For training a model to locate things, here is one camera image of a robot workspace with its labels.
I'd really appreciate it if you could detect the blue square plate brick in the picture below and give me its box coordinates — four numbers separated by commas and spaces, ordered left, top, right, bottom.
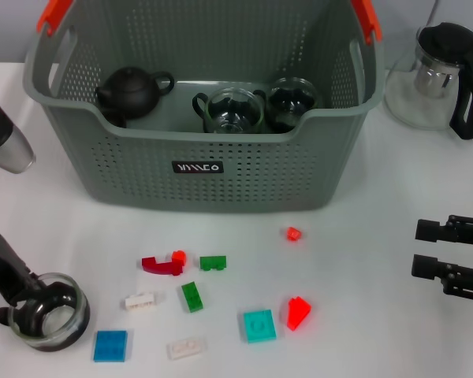
93, 329, 128, 363

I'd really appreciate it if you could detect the orange bin handle clip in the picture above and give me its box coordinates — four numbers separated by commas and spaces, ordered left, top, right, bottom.
350, 0, 382, 45
36, 0, 74, 37

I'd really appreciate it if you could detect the teal square plate brick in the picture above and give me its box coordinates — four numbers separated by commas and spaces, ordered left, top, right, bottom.
242, 309, 279, 344

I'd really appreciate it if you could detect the dark red arch brick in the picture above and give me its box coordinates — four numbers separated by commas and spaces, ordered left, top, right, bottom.
140, 254, 184, 276

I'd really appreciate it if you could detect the orange-red slope brick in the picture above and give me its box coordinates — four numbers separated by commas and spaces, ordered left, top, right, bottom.
286, 295, 312, 332

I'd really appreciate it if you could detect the green long brick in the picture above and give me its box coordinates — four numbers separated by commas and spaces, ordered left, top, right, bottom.
181, 281, 205, 314

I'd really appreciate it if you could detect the black clay teapot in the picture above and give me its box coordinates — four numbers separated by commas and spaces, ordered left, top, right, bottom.
95, 66, 176, 119

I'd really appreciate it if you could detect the white flat plate brick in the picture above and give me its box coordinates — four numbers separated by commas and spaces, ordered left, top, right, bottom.
166, 337, 206, 360

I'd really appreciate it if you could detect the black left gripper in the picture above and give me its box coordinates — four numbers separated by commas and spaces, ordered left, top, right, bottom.
0, 228, 52, 310

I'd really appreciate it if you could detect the grey perforated storage bin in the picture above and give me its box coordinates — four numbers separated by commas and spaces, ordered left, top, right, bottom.
21, 0, 383, 214

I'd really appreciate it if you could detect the glass teapot black lid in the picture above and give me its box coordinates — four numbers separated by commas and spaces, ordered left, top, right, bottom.
384, 22, 473, 141

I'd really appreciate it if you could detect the white long brick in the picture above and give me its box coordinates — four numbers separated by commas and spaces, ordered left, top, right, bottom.
125, 291, 160, 313

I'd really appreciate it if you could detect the green notched brick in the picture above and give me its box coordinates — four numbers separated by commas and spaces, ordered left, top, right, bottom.
199, 254, 228, 272

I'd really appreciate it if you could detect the small black clay cup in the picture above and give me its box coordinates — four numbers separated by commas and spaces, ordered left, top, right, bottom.
100, 109, 128, 129

